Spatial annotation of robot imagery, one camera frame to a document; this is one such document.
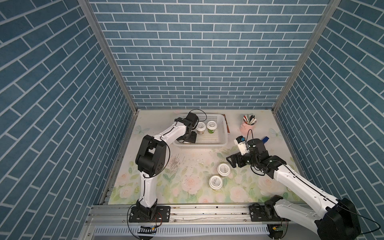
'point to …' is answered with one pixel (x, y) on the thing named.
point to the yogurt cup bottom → (215, 182)
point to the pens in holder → (250, 120)
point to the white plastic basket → (219, 138)
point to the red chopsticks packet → (228, 128)
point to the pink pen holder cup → (245, 127)
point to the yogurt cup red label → (200, 128)
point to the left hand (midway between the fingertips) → (191, 139)
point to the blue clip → (265, 140)
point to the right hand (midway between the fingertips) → (234, 155)
